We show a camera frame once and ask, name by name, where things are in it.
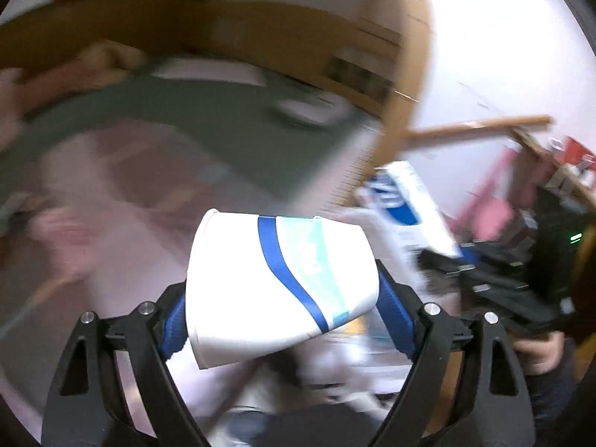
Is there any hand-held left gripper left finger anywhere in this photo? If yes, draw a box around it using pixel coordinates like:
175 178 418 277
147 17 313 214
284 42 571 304
41 282 210 447

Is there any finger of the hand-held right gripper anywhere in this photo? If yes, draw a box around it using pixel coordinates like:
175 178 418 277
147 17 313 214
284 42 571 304
416 248 472 272
421 270 482 296

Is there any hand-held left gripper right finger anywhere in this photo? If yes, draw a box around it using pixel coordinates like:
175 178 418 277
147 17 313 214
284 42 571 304
368 258 536 447

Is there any blue and white medicine box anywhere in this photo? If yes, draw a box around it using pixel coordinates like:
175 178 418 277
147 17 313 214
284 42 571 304
358 161 464 261

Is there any white paper cup blue stripe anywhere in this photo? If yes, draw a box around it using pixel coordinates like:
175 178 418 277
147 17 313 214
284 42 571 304
185 208 380 371

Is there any person's right hand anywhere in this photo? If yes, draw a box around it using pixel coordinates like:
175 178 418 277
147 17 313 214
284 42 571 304
511 333 566 378

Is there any black device with green light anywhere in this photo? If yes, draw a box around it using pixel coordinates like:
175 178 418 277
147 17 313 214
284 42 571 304
533 185 596 301

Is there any wooden bar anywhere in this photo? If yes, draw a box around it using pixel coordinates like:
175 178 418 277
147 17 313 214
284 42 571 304
404 114 556 144

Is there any pink grey patterned bed sheet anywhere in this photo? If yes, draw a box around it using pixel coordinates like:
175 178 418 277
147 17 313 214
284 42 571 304
0 118 373 434

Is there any small white appliance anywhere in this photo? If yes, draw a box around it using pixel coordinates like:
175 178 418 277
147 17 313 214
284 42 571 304
278 97 348 127

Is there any green bed sheet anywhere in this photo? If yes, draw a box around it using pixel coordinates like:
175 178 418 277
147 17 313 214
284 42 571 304
23 58 380 208

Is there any flat white box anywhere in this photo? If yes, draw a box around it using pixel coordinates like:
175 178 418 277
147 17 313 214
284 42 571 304
153 58 267 88

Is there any striped plush doll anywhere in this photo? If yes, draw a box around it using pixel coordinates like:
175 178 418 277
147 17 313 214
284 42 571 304
0 42 147 119

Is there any wooden bed side rail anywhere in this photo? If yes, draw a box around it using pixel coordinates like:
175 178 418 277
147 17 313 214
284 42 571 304
0 0 434 182

